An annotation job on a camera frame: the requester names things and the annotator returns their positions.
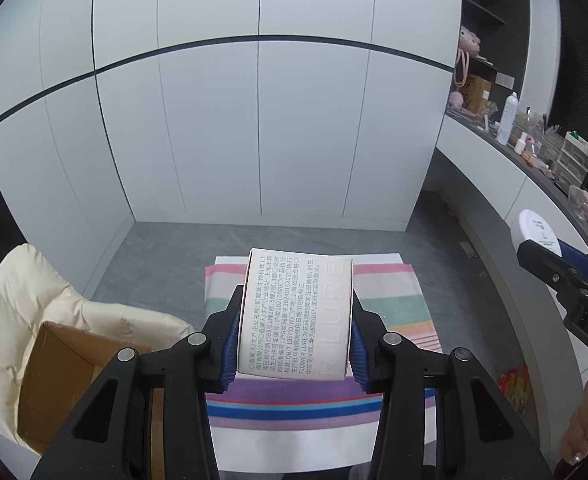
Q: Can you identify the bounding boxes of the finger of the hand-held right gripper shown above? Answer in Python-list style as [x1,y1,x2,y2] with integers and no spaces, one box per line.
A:
[516,239,588,312]
[556,240,588,283]

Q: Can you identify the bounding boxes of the white round jar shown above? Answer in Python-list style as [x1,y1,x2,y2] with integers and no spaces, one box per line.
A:
[512,208,563,261]

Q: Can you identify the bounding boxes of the striped colourful cloth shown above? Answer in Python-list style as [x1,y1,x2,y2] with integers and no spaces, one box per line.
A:
[204,261,443,429]

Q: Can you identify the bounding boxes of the small white carton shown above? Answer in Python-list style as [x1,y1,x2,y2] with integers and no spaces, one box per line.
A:
[237,248,355,380]

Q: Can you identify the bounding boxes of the person's right hand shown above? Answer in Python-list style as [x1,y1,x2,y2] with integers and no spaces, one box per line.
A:
[559,359,588,467]

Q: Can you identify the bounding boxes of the white side counter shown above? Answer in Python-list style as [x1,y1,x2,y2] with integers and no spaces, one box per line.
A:
[433,109,588,463]

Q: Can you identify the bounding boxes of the clear storage drawers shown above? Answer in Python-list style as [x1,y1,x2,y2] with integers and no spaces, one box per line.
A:
[554,137,588,181]

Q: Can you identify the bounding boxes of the pink strap bag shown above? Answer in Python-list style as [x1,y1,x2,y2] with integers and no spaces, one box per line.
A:
[453,25,495,86]

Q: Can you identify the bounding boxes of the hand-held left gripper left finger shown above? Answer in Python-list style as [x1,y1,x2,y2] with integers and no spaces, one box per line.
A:
[30,284,245,480]

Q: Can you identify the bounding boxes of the white spray bottle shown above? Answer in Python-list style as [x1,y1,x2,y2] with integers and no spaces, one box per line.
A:
[496,92,519,146]

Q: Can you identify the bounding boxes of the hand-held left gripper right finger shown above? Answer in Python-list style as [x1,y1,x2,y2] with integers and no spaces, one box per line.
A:
[349,292,560,480]

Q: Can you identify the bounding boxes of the small brown cardboard carton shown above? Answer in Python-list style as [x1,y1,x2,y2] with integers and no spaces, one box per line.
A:
[461,74,493,114]

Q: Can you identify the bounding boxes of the red snack packet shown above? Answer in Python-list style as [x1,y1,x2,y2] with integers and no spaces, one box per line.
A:
[498,364,531,417]

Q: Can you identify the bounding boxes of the dark wall shelf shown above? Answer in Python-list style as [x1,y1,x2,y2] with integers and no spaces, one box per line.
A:
[461,0,533,127]

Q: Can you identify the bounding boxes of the white low table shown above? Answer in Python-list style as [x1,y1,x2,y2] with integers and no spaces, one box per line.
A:
[211,255,451,474]

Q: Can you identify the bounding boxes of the cream padded chair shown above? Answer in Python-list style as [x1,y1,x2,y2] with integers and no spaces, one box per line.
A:
[0,243,197,457]

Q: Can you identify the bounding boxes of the brown cardboard box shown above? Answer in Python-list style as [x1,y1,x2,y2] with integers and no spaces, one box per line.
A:
[16,321,167,480]

